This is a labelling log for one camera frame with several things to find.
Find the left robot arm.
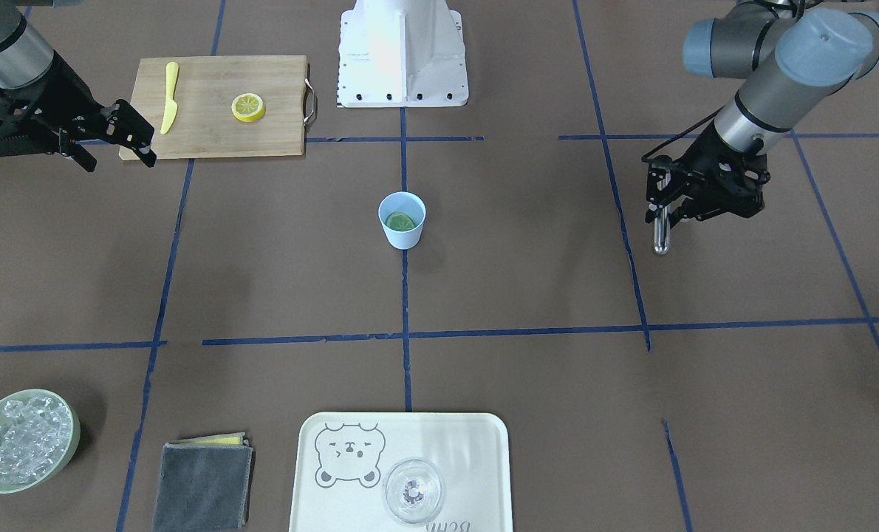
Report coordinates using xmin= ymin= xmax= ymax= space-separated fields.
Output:
xmin=643 ymin=1 xmax=879 ymax=227

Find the wooden cutting board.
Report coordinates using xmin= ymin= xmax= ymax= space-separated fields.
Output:
xmin=130 ymin=56 xmax=317 ymax=160

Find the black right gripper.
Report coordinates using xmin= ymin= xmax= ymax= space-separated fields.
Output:
xmin=0 ymin=53 xmax=158 ymax=173

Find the green lime slice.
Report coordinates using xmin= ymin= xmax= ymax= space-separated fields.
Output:
xmin=384 ymin=211 xmax=418 ymax=232

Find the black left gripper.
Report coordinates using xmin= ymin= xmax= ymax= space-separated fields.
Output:
xmin=645 ymin=123 xmax=770 ymax=227

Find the cream bear tray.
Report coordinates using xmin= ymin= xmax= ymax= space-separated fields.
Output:
xmin=289 ymin=412 xmax=513 ymax=531

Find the yellow plastic knife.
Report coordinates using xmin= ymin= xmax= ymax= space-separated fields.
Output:
xmin=160 ymin=61 xmax=179 ymax=135

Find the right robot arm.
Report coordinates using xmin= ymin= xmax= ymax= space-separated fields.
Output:
xmin=0 ymin=1 xmax=157 ymax=172

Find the clear wine glass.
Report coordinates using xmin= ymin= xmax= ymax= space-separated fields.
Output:
xmin=383 ymin=458 xmax=445 ymax=525

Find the grey folded cloth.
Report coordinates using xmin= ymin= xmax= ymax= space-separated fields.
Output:
xmin=151 ymin=432 xmax=254 ymax=531

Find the green bowl of ice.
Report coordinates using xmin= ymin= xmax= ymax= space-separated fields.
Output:
xmin=0 ymin=389 xmax=81 ymax=494

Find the steel muddler black tip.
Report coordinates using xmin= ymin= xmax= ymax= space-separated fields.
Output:
xmin=652 ymin=218 xmax=671 ymax=256

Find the yellow lemon half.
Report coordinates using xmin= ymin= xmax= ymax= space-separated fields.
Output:
xmin=230 ymin=93 xmax=265 ymax=123

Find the light blue plastic cup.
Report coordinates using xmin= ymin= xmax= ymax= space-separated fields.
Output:
xmin=377 ymin=191 xmax=427 ymax=251

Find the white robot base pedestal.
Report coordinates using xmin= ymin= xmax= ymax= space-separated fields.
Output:
xmin=336 ymin=1 xmax=470 ymax=109

